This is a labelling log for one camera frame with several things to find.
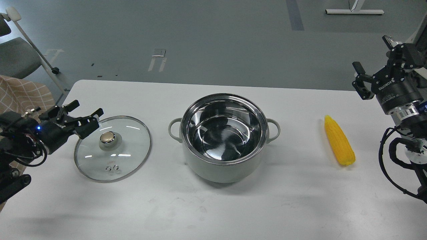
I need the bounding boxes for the beige checkered cloth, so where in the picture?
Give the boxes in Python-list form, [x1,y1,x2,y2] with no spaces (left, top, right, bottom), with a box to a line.
[0,75,55,177]

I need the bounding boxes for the glass pot lid gold knob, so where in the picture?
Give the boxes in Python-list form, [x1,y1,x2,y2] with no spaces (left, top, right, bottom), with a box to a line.
[74,116,151,183]

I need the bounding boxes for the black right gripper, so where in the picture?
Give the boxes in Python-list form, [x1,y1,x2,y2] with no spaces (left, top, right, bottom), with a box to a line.
[352,35,426,115]

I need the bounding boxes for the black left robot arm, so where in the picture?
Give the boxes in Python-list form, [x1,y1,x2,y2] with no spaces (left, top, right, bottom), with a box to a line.
[0,100,103,203]

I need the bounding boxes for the grey office chair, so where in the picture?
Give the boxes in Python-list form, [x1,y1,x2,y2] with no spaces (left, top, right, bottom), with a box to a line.
[0,7,64,91]

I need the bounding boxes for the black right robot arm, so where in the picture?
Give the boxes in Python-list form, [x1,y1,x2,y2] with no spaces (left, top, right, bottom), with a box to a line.
[352,35,427,202]

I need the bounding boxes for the white desk foot bar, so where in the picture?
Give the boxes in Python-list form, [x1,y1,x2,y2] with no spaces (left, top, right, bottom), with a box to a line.
[325,0,385,15]

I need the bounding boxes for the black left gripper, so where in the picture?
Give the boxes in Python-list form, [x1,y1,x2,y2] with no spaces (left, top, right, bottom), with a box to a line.
[36,100,104,155]

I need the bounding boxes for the yellow corn cob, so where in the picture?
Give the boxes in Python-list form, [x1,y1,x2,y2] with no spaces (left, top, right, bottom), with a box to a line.
[324,115,356,166]

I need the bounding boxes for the grey-green steel cooking pot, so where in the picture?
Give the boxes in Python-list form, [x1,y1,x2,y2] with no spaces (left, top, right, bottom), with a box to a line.
[168,93,281,184]

